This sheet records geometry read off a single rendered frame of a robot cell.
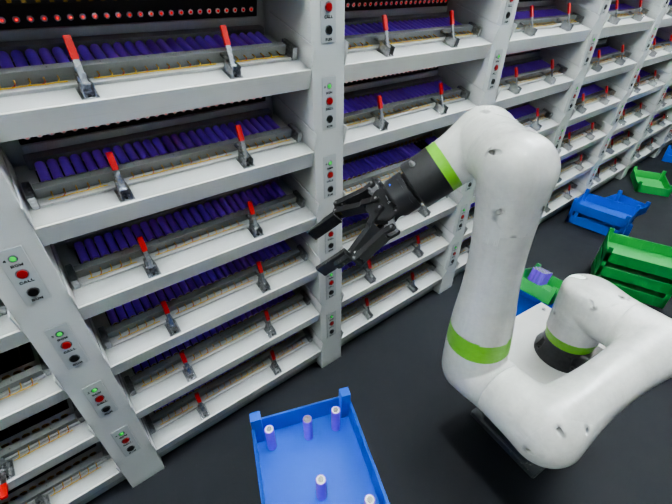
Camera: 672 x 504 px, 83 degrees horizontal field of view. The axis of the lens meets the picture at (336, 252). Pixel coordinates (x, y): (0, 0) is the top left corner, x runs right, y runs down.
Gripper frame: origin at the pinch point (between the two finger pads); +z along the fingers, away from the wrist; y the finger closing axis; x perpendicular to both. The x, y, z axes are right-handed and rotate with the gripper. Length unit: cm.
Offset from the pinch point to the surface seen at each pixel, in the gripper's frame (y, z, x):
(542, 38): 79, -81, -52
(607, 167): 131, -125, -225
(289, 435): -25.5, 26.0, -13.8
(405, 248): 48, 2, -75
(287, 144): 34.9, 0.9, 3.2
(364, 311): 30, 28, -74
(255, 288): 19.0, 34.3, -17.2
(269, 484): -33.6, 28.6, -9.5
